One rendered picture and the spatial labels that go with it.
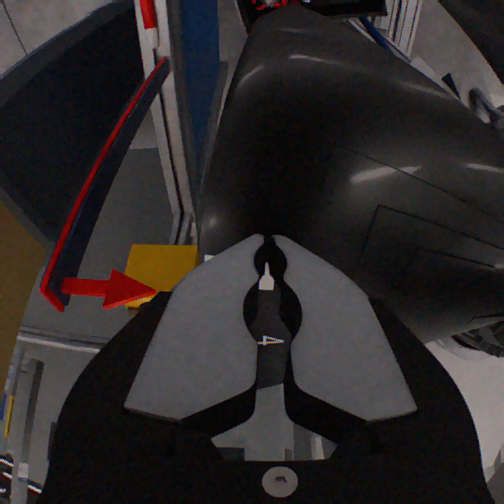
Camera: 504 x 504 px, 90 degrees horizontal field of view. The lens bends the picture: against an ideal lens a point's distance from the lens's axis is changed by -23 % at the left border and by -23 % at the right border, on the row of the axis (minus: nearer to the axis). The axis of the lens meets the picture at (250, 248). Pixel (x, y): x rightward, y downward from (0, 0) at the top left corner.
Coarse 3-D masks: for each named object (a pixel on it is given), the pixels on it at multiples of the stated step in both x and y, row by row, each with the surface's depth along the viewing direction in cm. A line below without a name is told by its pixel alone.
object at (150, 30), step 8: (144, 0) 27; (144, 8) 28; (152, 8) 29; (144, 16) 29; (152, 16) 29; (144, 24) 30; (152, 24) 30; (152, 32) 31; (152, 40) 32; (152, 48) 32
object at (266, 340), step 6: (252, 330) 17; (258, 330) 17; (264, 330) 17; (270, 330) 17; (276, 330) 17; (282, 330) 17; (288, 330) 17; (258, 336) 17; (264, 336) 17; (270, 336) 17; (276, 336) 17; (282, 336) 18; (288, 336) 18; (258, 342) 18; (264, 342) 18; (270, 342) 18; (276, 342) 18; (282, 342) 18; (288, 342) 18; (258, 348) 18; (264, 348) 18; (270, 348) 18; (276, 348) 18; (282, 348) 18
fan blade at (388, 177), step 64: (256, 64) 10; (320, 64) 10; (384, 64) 10; (256, 128) 11; (320, 128) 11; (384, 128) 11; (448, 128) 10; (256, 192) 13; (320, 192) 12; (384, 192) 12; (448, 192) 12; (320, 256) 14; (384, 256) 14; (448, 256) 13; (256, 320) 17; (448, 320) 18
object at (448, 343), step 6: (450, 336) 34; (438, 342) 35; (444, 342) 34; (450, 342) 34; (456, 342) 34; (462, 342) 35; (444, 348) 36; (450, 348) 35; (456, 348) 35; (462, 348) 35; (468, 348) 35; (474, 348) 35; (456, 354) 35; (462, 354) 35; (468, 354) 35; (474, 354) 35; (480, 354) 35; (486, 354) 35
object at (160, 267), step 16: (144, 256) 44; (160, 256) 44; (176, 256) 44; (192, 256) 44; (128, 272) 42; (144, 272) 42; (160, 272) 42; (176, 272) 43; (160, 288) 41; (128, 304) 42; (144, 304) 41
